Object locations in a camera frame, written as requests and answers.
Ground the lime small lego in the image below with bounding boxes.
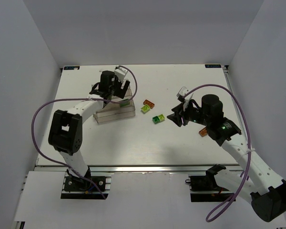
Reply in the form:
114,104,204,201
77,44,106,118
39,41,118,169
158,114,165,122

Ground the green 2x4 lego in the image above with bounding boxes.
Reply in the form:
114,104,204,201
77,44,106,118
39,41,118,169
120,99,130,107

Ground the dark green 2x2 lego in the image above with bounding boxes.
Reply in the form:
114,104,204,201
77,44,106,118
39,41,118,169
152,116,160,124

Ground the orange lego plate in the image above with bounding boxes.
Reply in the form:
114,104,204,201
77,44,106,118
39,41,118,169
143,99,155,109

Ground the lime green 2x2 lego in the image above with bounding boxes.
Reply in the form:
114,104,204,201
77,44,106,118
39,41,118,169
141,104,151,114

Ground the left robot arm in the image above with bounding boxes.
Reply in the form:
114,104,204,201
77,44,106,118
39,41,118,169
48,67,130,178

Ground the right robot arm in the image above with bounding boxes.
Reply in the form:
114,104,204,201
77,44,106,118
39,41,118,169
167,94,286,222

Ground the orange lego with green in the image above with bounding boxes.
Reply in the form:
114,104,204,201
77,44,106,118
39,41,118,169
199,127,208,137

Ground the table corner label left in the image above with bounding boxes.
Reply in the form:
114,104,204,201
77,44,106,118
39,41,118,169
63,66,80,71

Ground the table corner label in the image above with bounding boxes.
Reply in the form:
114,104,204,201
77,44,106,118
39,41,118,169
204,64,222,68
63,66,80,71

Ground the table corner label right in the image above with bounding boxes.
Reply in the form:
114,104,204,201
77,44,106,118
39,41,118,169
204,64,222,68

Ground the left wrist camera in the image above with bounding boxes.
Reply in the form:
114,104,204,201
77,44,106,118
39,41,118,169
114,65,128,82

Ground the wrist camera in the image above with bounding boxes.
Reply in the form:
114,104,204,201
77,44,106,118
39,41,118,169
177,86,193,111
114,65,128,82

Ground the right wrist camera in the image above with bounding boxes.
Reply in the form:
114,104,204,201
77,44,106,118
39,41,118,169
177,86,193,111

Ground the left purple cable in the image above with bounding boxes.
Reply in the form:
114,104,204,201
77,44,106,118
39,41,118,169
31,66,138,199

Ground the purple cable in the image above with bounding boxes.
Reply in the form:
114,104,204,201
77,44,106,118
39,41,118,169
31,66,138,199
183,83,253,222

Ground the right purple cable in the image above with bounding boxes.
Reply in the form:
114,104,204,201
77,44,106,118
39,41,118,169
183,83,253,222

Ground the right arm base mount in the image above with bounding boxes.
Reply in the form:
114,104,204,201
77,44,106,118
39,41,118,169
185,165,233,203

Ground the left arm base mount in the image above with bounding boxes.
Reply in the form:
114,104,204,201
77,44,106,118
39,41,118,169
61,170,112,200

